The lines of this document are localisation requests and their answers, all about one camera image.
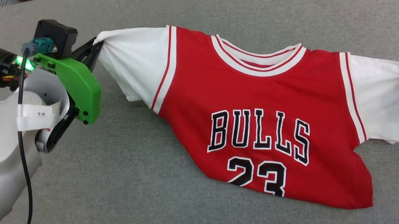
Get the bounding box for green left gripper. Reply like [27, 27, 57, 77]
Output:
[23, 36, 118, 155]

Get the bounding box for red Bulls basketball jersey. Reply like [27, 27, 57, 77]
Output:
[92, 0, 399, 224]

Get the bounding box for white paper label strip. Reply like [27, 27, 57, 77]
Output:
[9, 65, 74, 133]

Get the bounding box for grey vented box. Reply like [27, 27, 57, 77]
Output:
[0, 0, 23, 13]

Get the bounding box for grey fabric sofa cushion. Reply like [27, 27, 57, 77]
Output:
[0, 0, 399, 224]

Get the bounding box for teal cable connector plug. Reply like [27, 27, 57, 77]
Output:
[20, 36, 58, 58]

